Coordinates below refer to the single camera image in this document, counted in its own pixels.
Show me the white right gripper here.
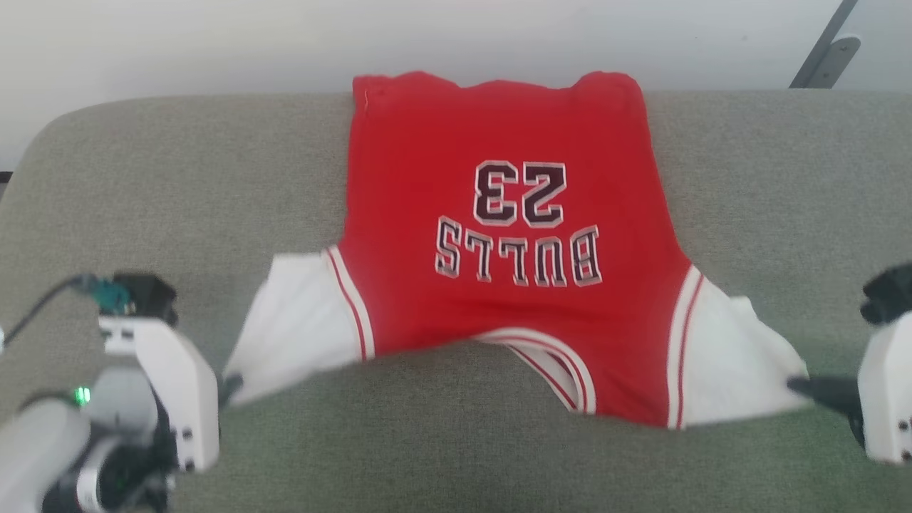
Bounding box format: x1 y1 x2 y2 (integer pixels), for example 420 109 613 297
787 311 912 465

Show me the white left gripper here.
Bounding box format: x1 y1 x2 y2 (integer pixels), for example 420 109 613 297
100 317 244 473

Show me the red Bulls 23 jersey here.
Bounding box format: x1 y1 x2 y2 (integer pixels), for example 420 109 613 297
222 70 813 432

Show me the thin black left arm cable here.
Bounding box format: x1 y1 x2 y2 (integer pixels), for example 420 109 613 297
0 274 97 350

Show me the grey metal pole bracket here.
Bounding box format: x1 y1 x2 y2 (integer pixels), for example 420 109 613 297
811 36 861 90

